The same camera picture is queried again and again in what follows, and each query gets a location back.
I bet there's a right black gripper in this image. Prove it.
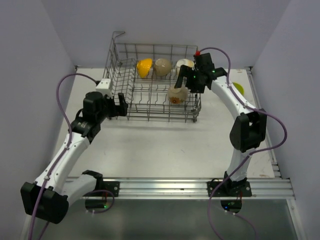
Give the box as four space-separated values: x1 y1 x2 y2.
174 64 205 94

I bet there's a beige bowl with sunflower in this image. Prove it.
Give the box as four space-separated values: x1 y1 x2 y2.
167 85 188 104

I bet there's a grey wire dish rack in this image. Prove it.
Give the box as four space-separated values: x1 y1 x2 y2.
102 31 202 123

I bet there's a lime green bowl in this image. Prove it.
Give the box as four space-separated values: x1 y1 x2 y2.
233 82 245 96

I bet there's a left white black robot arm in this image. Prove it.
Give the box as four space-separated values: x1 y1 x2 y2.
20 91 129 224

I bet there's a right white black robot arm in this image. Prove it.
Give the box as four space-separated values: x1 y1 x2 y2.
175 51 267 197

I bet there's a cream white bowl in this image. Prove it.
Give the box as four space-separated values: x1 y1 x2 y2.
175 58 195 76

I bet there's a beige brown glazed bowl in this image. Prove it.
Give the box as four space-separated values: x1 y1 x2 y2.
153 58 172 77

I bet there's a yellow bowl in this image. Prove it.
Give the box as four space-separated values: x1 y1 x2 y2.
136 58 153 78

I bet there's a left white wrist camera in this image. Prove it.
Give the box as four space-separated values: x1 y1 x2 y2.
95 78 113 98

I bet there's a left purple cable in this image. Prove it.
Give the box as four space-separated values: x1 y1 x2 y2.
26 73 115 240

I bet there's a purple cable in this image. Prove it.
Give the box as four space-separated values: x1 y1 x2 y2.
26 73 115 240
199 46 288 240

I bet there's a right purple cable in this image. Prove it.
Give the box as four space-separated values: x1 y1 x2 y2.
199 46 288 240

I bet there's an aluminium mounting rail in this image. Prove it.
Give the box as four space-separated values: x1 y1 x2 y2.
103 177 295 200

